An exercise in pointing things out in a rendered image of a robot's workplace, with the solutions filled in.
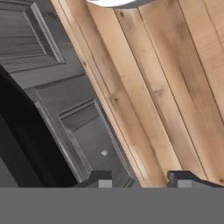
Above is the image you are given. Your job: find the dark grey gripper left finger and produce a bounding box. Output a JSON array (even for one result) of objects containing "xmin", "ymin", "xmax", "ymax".
[{"xmin": 71, "ymin": 170, "xmax": 114, "ymax": 189}]

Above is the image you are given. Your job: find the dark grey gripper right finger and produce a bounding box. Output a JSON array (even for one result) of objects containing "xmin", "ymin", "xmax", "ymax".
[{"xmin": 167, "ymin": 170, "xmax": 224, "ymax": 189}]

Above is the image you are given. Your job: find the grey panelled door with knob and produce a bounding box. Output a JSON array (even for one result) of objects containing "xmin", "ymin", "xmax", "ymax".
[{"xmin": 24, "ymin": 73, "xmax": 142, "ymax": 189}]

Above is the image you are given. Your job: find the grey panelled cupboard door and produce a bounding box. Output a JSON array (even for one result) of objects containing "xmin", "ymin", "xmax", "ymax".
[{"xmin": 0, "ymin": 0, "xmax": 86, "ymax": 91}]

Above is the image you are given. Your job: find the white round object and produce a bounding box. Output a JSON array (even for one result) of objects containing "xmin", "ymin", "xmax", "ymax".
[{"xmin": 85, "ymin": 0, "xmax": 159, "ymax": 10}]

